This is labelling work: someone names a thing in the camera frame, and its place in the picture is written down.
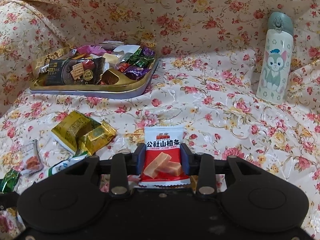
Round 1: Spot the green candy wrapper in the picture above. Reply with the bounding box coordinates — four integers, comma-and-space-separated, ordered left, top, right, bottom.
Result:
0, 169, 20, 194

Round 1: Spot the red hawthorn strip packet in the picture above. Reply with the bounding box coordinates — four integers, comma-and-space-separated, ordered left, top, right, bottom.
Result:
139, 126, 190, 188

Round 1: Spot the white nut snack packet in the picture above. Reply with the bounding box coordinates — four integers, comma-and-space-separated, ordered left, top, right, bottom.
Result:
20, 139, 43, 176

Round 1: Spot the green white triangle packet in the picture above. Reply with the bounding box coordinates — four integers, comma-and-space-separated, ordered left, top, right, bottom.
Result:
45, 153, 88, 178

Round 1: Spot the gold green snack packet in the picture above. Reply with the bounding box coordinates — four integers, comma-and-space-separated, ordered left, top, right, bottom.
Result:
51, 111, 100, 154

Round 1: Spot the small gold candy packet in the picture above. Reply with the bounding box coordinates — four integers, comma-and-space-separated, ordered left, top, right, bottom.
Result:
78, 121, 117, 155

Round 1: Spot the gold tray full of snacks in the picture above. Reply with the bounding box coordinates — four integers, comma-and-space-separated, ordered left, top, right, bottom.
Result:
30, 41, 157, 99

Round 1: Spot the black cracker packet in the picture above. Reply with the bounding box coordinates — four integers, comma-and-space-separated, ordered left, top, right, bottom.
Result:
44, 57, 105, 86

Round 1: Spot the cartoon cat water bottle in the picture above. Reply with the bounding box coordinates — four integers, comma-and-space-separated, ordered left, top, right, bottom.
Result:
256, 12, 294, 105

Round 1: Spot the floral sofa cover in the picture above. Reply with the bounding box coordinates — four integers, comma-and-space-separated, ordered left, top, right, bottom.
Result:
1, 0, 319, 239

